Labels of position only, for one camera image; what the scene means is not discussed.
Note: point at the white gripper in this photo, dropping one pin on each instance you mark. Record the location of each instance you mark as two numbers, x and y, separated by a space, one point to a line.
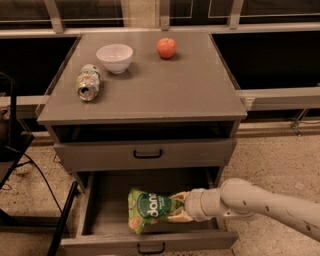
195 204

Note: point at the green rice chip bag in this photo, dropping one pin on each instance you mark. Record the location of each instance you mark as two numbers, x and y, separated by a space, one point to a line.
146 208

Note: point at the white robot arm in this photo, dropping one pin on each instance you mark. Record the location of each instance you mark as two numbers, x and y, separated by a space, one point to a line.
238 199

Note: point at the closed grey upper drawer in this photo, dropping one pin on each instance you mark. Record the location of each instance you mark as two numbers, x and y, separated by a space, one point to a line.
118 155

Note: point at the open grey lower drawer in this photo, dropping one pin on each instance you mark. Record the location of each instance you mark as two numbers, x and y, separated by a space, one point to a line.
103 226

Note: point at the grey drawer cabinet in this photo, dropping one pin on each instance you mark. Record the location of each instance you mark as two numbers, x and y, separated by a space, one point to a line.
190 96

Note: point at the crushed silver drink can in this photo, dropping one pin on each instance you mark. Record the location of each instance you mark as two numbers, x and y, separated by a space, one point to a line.
88 82

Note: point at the red apple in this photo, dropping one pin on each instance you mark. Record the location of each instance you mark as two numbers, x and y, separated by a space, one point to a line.
166 48

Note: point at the white bowl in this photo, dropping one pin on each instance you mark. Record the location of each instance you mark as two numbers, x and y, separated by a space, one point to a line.
115 58

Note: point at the metal window railing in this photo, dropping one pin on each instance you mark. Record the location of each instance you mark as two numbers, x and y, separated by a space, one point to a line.
58 18

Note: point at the black lower drawer handle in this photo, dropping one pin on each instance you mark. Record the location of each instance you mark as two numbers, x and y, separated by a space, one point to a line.
143 250

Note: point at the black drawer handle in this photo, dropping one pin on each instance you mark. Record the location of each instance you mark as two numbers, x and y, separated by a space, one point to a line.
147 155
143 250

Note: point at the black upper drawer handle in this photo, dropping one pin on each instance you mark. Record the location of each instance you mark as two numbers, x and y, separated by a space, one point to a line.
147 155

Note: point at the black chair frame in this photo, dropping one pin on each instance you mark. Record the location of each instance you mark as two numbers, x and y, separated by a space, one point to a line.
15 140

